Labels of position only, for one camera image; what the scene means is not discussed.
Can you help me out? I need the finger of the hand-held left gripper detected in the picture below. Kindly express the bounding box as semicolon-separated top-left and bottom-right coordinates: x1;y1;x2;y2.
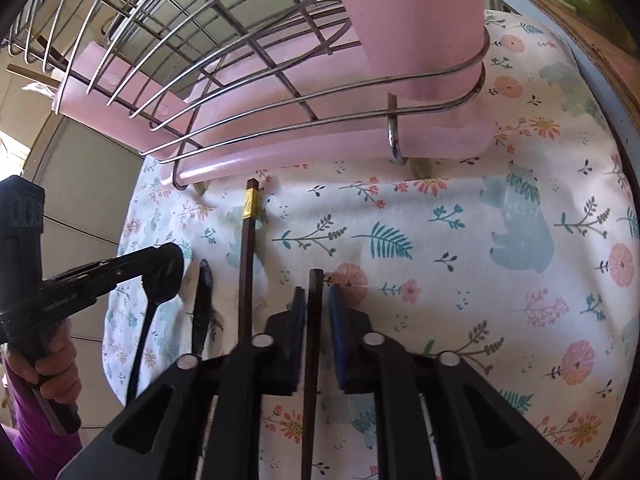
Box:
65;272;182;303
90;242;186;273

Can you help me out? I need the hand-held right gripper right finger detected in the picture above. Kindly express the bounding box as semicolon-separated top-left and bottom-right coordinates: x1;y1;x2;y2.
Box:
327;284;581;480

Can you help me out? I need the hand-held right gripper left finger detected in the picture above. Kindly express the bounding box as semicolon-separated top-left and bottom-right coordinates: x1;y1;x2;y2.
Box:
65;287;307;480

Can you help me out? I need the black plastic spoon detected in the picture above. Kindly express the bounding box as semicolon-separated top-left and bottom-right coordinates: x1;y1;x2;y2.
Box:
125;280;176;406

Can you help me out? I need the dark brown chopstick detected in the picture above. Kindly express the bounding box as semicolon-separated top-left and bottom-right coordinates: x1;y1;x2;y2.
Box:
302;269;323;480

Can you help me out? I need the light wooden chopstick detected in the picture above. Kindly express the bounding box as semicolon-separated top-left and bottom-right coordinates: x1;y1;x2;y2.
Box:
6;64;58;86

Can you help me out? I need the metal wire utensil rack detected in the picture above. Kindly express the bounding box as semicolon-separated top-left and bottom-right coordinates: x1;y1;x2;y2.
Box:
0;0;493;196

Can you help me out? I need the person's left forearm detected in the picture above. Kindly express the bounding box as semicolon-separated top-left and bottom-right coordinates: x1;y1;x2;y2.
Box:
0;355;83;480

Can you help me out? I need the person's left hand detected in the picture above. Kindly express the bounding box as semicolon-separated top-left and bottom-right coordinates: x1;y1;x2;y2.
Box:
5;320;81;388

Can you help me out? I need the black serrated plastic knife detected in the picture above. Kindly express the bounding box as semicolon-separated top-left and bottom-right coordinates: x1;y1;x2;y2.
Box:
192;259;216;361

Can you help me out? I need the dark chopstick with gold band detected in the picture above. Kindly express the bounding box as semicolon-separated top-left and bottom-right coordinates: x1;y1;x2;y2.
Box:
235;177;263;348

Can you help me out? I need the floral bear print tablecloth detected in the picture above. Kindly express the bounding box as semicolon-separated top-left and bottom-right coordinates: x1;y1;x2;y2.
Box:
102;7;636;480

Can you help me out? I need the pink plastic drip tray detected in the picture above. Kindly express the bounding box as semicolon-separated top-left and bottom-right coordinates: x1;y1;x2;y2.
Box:
175;50;493;188

